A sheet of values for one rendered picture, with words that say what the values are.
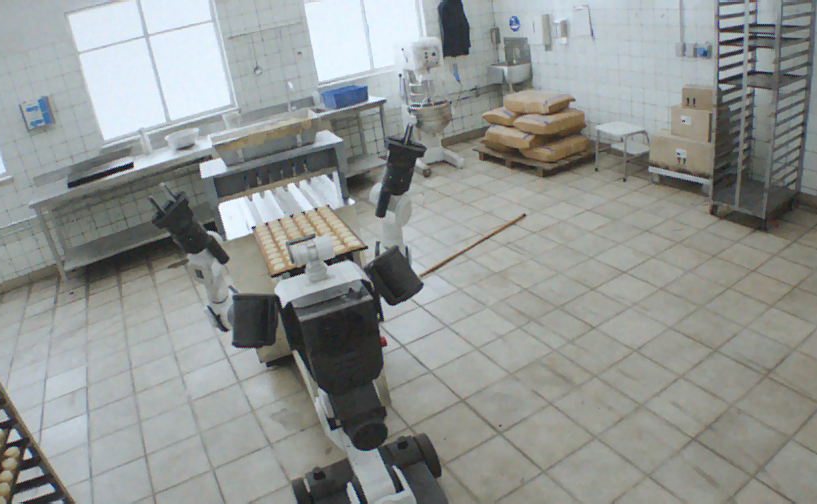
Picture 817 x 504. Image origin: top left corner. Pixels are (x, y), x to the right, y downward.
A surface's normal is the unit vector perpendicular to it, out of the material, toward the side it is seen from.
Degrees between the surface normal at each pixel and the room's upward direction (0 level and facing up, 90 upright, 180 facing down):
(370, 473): 6
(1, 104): 90
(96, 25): 90
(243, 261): 90
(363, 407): 45
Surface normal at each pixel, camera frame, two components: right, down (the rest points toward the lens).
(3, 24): 0.49, 0.31
